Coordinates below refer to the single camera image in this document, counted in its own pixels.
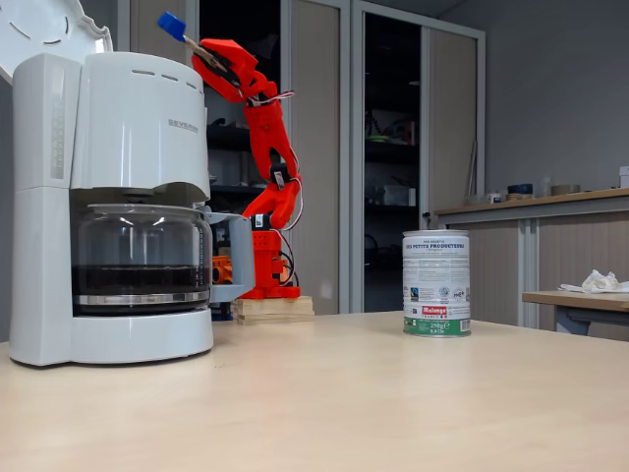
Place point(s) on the small white jar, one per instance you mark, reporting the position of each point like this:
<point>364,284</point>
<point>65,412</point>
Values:
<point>494,198</point>

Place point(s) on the white green coffee tin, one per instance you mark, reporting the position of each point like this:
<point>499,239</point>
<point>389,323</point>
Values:
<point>436,285</point>

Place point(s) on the orange table clamp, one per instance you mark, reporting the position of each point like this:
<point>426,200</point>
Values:
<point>222,269</point>

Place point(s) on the green disc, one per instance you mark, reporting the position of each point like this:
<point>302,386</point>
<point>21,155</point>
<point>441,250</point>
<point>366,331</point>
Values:
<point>377,139</point>

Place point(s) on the grey tambour door cabinet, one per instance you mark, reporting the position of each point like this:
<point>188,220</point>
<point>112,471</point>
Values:
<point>452,123</point>
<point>314,74</point>

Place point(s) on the side table wooden top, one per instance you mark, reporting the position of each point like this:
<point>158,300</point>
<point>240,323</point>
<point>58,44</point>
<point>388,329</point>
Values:
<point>589,301</point>

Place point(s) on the grey leaning strip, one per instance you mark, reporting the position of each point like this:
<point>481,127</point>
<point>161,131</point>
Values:
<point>472,172</point>

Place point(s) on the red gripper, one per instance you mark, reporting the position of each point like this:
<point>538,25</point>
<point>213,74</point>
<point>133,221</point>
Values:
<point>227,58</point>

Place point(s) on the beige tape roll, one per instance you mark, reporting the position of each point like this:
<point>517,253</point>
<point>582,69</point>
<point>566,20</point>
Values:
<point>565,190</point>

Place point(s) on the white drip coffee maker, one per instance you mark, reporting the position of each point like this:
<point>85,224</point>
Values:
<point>137,128</point>

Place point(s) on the wooden base block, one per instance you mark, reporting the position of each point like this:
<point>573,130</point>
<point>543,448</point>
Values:
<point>275,310</point>

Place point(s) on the dark blue tape roll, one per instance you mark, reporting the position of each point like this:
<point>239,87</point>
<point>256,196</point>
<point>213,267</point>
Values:
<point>520,189</point>

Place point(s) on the clear plastic bottle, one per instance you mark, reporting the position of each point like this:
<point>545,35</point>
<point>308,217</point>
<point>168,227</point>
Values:
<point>546,188</point>

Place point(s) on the low sideboard wooden top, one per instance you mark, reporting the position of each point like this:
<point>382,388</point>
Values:
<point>580,246</point>

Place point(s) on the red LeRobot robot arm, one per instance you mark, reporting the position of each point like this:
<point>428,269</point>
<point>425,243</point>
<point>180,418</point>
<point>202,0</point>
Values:
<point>268,133</point>

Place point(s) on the white box in cabinet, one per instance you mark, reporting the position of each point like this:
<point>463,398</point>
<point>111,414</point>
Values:
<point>399,195</point>

